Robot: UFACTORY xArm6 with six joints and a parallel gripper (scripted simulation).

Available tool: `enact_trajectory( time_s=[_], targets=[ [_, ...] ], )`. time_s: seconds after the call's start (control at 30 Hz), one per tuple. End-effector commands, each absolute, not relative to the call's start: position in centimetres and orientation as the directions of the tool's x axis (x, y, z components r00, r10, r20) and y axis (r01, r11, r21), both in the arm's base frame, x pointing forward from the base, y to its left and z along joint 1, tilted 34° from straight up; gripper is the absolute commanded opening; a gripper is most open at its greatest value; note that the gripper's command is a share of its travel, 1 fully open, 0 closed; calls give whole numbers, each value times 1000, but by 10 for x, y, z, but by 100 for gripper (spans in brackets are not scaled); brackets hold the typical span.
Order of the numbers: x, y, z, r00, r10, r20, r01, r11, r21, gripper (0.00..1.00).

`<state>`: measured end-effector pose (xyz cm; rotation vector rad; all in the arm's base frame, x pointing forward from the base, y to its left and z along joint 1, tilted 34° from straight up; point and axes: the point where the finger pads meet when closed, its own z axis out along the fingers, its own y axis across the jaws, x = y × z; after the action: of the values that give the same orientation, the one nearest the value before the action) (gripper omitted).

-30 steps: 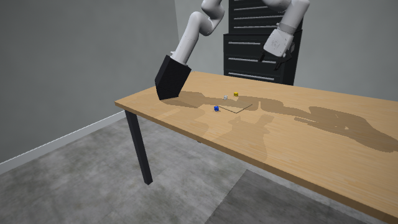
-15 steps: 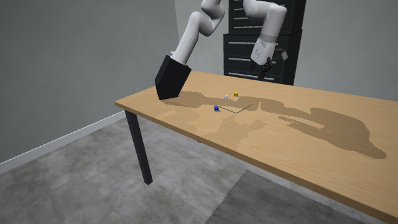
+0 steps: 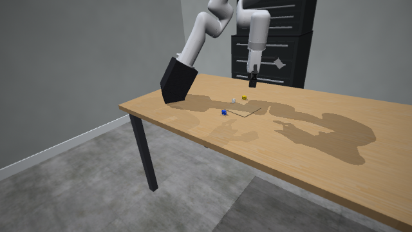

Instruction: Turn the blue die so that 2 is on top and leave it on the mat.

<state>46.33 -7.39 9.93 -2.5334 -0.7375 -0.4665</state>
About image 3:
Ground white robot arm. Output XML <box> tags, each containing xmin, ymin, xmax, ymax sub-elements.
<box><xmin>176</xmin><ymin>0</ymin><xmax>284</xmax><ymax>69</ymax></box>

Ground tan square mat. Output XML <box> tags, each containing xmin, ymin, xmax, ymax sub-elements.
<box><xmin>225</xmin><ymin>102</ymin><xmax>261</xmax><ymax>117</ymax></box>

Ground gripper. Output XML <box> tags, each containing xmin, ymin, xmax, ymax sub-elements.
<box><xmin>247</xmin><ymin>48</ymin><xmax>265</xmax><ymax>88</ymax></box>

